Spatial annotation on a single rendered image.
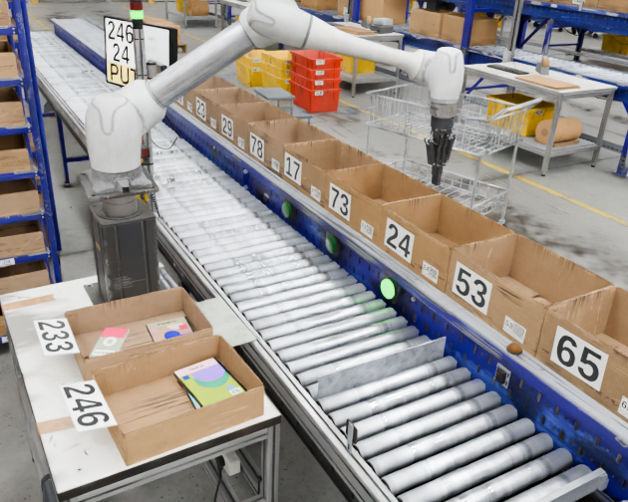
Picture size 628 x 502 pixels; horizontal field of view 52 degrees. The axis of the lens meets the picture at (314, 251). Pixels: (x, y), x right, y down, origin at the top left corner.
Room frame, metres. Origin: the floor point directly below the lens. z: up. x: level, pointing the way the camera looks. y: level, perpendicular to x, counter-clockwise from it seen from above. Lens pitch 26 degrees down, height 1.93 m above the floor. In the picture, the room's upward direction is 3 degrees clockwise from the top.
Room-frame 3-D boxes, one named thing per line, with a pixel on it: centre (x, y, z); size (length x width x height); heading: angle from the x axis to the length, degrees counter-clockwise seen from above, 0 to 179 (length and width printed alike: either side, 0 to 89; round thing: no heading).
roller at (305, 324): (1.89, -0.05, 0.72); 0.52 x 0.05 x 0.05; 121
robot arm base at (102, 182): (1.93, 0.64, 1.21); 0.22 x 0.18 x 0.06; 28
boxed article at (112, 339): (1.63, 0.62, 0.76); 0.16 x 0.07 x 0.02; 0
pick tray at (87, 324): (1.65, 0.53, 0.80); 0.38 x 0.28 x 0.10; 121
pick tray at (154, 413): (1.37, 0.35, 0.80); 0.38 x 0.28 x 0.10; 124
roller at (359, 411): (1.50, -0.28, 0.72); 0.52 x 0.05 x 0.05; 121
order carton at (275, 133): (3.10, 0.14, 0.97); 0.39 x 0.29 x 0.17; 31
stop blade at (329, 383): (1.58, -0.23, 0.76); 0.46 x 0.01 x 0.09; 121
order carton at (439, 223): (2.08, -0.46, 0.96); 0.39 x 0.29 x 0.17; 31
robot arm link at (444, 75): (2.10, -0.39, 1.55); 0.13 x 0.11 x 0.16; 7
